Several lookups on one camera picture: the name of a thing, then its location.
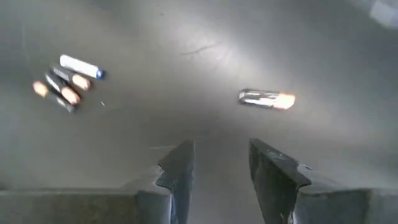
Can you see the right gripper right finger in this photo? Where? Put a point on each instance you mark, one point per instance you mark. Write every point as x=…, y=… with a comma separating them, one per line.
x=280, y=186

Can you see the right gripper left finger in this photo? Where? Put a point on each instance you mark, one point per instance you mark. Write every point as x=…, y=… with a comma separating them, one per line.
x=174, y=186

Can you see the black copper battery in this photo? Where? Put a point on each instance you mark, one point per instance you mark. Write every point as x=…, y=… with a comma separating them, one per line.
x=54, y=98
x=73, y=78
x=63, y=90
x=267, y=99

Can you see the silver battery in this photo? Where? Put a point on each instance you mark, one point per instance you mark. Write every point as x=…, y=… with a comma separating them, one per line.
x=81, y=66

